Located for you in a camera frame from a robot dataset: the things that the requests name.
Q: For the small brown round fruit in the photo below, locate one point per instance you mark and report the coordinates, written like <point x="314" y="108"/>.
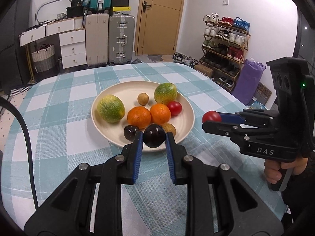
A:
<point x="143" y="98"/>

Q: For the rows of assorted shoes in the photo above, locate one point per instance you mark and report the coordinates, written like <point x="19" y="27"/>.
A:
<point x="226" y="39"/>

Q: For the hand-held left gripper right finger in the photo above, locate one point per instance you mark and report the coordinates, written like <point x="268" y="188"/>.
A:
<point x="170" y="157"/>

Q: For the brown woven box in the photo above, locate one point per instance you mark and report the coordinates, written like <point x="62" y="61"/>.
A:
<point x="204" y="70"/>

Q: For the grey door mat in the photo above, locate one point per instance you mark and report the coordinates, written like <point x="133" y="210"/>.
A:
<point x="155" y="58"/>

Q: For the black red shoe box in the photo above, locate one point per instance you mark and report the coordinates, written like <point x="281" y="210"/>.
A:
<point x="120" y="0"/>

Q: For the cream round plate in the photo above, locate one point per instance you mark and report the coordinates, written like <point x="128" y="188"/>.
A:
<point x="108" y="132"/>

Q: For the black storage box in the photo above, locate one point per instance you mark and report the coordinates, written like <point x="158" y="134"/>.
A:
<point x="75" y="12"/>

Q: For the scattered loose shoes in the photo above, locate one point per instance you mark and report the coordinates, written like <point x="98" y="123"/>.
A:
<point x="184" y="59"/>

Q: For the dark purple plum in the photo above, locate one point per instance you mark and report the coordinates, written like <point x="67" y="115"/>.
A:
<point x="153" y="135"/>
<point x="130" y="132"/>

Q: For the person's right hand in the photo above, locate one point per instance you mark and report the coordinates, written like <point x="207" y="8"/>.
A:
<point x="273" y="174"/>

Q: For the grey metal suitcase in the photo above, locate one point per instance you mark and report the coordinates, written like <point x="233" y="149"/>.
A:
<point x="121" y="39"/>

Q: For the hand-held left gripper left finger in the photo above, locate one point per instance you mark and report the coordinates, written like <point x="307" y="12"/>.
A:
<point x="138" y="157"/>

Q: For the yellow black shoe box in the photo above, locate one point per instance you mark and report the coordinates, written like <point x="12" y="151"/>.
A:
<point x="120" y="11"/>

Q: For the white desk with drawers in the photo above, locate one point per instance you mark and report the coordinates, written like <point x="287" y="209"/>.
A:
<point x="72" y="44"/>

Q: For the wicker basket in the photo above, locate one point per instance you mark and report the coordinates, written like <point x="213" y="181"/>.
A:
<point x="43" y="59"/>

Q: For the beige suitcase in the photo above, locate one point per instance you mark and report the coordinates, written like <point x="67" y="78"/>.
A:
<point x="97" y="39"/>

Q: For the black refrigerator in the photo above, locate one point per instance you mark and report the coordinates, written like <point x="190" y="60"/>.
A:
<point x="11" y="44"/>

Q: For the black printed bag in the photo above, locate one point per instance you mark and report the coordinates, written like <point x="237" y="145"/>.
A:
<point x="78" y="0"/>

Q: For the wooden shoe rack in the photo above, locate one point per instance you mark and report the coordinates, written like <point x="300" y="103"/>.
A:
<point x="242" y="54"/>

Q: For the person's right forearm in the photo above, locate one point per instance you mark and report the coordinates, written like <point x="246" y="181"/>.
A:
<point x="297" y="201"/>

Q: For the red tomato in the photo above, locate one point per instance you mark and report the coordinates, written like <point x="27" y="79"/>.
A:
<point x="175" y="108"/>
<point x="211" y="116"/>

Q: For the purple fabric bag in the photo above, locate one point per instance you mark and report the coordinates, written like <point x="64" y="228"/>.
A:
<point x="248" y="81"/>

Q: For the orange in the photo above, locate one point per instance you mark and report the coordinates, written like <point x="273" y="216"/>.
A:
<point x="160" y="113"/>
<point x="139" y="116"/>

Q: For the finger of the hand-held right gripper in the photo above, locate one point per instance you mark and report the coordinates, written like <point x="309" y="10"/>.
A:
<point x="228" y="118"/>
<point x="216" y="127"/>

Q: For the green yellow citrus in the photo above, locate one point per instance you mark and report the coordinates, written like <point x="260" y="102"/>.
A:
<point x="110" y="108"/>
<point x="165" y="93"/>

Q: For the large brown round fruit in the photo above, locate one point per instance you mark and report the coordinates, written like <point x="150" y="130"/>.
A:
<point x="170" y="129"/>

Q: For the wooden door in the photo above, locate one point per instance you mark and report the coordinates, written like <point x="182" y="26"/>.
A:
<point x="160" y="17"/>

